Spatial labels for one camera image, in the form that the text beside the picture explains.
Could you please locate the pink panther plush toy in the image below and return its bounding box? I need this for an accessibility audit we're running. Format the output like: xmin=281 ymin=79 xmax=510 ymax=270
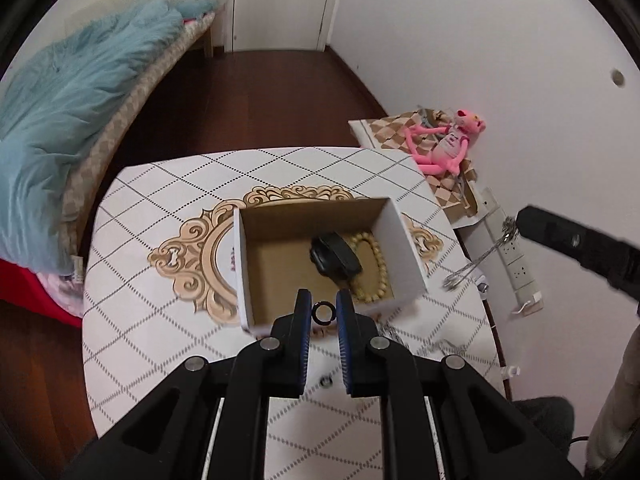
xmin=404 ymin=110 xmax=486 ymax=177

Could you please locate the wooden bed frame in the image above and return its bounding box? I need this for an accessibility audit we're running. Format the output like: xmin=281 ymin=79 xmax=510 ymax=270
xmin=191 ymin=26 xmax=215 ymax=58

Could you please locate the white power strip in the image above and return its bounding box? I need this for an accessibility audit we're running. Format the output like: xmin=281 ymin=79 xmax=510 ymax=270
xmin=480 ymin=188 xmax=542 ymax=318

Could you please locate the brown checkered cushion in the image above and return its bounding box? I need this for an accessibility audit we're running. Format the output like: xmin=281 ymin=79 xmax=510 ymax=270
xmin=348 ymin=107 xmax=487 ymax=229

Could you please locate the red bedding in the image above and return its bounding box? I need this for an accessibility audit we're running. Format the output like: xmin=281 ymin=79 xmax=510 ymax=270
xmin=0 ymin=260 xmax=82 ymax=328

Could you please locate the white door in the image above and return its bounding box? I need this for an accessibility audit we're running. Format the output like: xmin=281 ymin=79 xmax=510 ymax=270
xmin=224 ymin=0 xmax=336 ymax=52

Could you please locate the blue duvet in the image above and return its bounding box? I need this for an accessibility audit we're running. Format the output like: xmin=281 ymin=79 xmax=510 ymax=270
xmin=1 ymin=0 xmax=218 ymax=275

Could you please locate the patterned white tablecloth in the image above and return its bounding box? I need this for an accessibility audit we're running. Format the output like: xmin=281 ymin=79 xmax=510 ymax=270
xmin=82 ymin=147 xmax=504 ymax=479

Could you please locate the small black ring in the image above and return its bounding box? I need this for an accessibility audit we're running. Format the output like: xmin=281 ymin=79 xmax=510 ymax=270
xmin=311 ymin=300 xmax=336 ymax=325

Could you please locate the white cardboard box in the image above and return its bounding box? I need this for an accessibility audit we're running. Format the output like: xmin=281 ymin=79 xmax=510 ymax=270
xmin=233 ymin=197 xmax=427 ymax=337

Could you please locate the checkered bed mattress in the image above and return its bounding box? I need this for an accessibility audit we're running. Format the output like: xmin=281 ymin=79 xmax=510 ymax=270
xmin=60 ymin=12 xmax=215 ymax=274

